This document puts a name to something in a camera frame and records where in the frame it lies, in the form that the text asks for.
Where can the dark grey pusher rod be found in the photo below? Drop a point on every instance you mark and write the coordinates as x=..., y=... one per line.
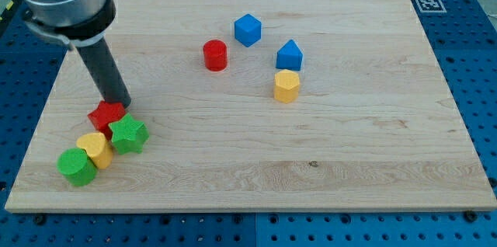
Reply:
x=104, y=72

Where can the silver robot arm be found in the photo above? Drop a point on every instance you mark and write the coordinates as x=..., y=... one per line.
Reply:
x=81, y=25

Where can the red star block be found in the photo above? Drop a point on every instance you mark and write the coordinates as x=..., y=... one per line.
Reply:
x=104, y=114

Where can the green star block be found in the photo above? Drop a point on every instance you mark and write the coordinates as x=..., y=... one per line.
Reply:
x=128, y=135

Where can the blue cube block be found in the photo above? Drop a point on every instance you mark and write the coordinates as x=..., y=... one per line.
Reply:
x=248, y=30

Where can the yellow heart block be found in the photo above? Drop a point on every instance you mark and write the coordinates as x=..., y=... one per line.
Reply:
x=97, y=148

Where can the green cylinder block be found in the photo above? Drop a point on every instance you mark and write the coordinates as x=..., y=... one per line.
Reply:
x=76, y=166

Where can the red cylinder block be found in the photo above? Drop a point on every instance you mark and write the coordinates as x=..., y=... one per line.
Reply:
x=215, y=55

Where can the wooden board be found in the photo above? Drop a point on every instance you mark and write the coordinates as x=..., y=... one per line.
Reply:
x=374, y=127

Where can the yellow hexagon block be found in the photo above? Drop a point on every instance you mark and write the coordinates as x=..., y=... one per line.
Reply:
x=286, y=86

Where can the blue pentagon block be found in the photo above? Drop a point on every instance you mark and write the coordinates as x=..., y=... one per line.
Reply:
x=289, y=57

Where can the white fiducial marker tag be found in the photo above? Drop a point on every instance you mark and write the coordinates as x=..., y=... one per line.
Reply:
x=430, y=6

